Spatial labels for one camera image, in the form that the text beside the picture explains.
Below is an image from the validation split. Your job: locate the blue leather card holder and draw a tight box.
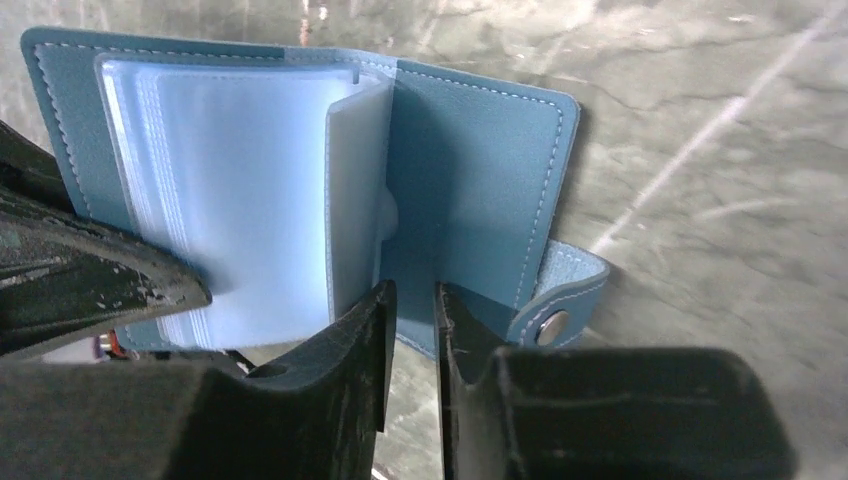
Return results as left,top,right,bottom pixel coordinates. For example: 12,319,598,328
21,27,610,355

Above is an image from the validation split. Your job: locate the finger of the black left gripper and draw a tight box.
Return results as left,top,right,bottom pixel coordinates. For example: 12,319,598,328
1,124,212,358

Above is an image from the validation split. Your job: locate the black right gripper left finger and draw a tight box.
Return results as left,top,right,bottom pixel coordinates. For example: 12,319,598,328
1,280,397,479

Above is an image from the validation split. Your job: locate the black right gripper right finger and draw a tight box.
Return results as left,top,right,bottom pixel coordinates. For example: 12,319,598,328
434,283,797,479

